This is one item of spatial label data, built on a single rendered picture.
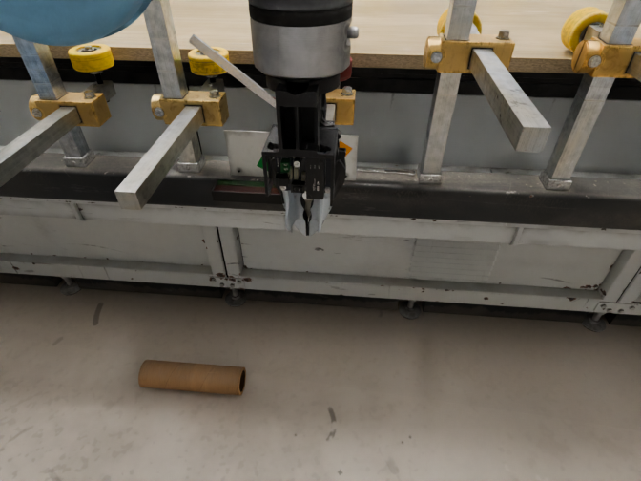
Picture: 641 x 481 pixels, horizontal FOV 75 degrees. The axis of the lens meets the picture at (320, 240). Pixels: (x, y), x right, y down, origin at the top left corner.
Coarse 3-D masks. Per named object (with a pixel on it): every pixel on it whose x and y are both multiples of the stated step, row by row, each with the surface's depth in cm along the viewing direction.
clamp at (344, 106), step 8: (328, 96) 75; (336, 96) 75; (344, 96) 75; (352, 96) 75; (336, 104) 75; (344, 104) 75; (352, 104) 75; (336, 112) 76; (344, 112) 76; (352, 112) 75; (336, 120) 77; (344, 120) 77; (352, 120) 77
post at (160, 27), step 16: (160, 0) 67; (144, 16) 69; (160, 16) 69; (160, 32) 70; (160, 48) 72; (176, 48) 74; (160, 64) 74; (176, 64) 74; (160, 80) 76; (176, 80) 75; (176, 96) 77; (192, 144) 84; (192, 160) 86
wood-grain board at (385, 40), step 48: (192, 0) 124; (240, 0) 124; (384, 0) 124; (432, 0) 124; (480, 0) 124; (528, 0) 124; (576, 0) 124; (0, 48) 90; (144, 48) 88; (192, 48) 87; (240, 48) 87; (384, 48) 87; (528, 48) 87
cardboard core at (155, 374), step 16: (144, 368) 122; (160, 368) 122; (176, 368) 122; (192, 368) 122; (208, 368) 122; (224, 368) 122; (240, 368) 123; (144, 384) 122; (160, 384) 121; (176, 384) 121; (192, 384) 120; (208, 384) 120; (224, 384) 120; (240, 384) 126
